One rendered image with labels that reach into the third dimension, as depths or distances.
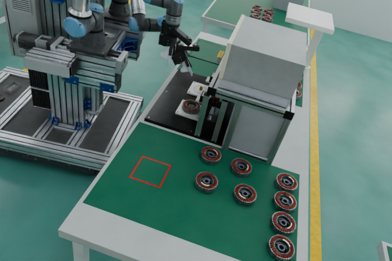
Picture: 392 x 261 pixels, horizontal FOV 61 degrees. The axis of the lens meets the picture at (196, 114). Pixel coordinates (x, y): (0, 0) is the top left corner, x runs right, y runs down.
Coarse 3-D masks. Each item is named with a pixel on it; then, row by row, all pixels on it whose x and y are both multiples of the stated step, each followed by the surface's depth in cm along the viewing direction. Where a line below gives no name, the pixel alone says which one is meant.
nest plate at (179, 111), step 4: (184, 100) 211; (180, 104) 207; (180, 108) 204; (200, 108) 208; (176, 112) 200; (180, 112) 201; (184, 112) 202; (184, 116) 200; (188, 116) 200; (192, 116) 200; (196, 116) 201; (196, 120) 199
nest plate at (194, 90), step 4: (192, 84) 227; (196, 84) 228; (200, 84) 229; (204, 84) 230; (192, 88) 224; (196, 88) 225; (204, 88) 227; (188, 92) 219; (192, 92) 220; (196, 92) 221; (200, 92) 222; (196, 96) 219
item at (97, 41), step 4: (92, 32) 187; (96, 32) 188; (100, 32) 190; (84, 36) 189; (88, 36) 188; (92, 36) 188; (96, 36) 189; (100, 36) 191; (104, 36) 195; (80, 40) 191; (84, 40) 190; (88, 40) 189; (92, 40) 189; (96, 40) 191; (100, 40) 192; (104, 40) 195; (84, 44) 190; (88, 44) 190; (92, 44) 190; (96, 44) 191; (100, 44) 192; (104, 44) 196
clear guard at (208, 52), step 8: (200, 40) 218; (200, 48) 209; (208, 48) 211; (216, 48) 213; (224, 48) 215; (192, 56) 199; (200, 56) 201; (208, 56) 203; (216, 56) 205; (216, 64) 198
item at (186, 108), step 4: (188, 100) 206; (192, 100) 206; (184, 104) 202; (188, 104) 206; (192, 104) 207; (196, 104) 205; (184, 108) 200; (188, 108) 199; (192, 108) 200; (196, 108) 201; (188, 112) 201; (192, 112) 200; (196, 112) 202
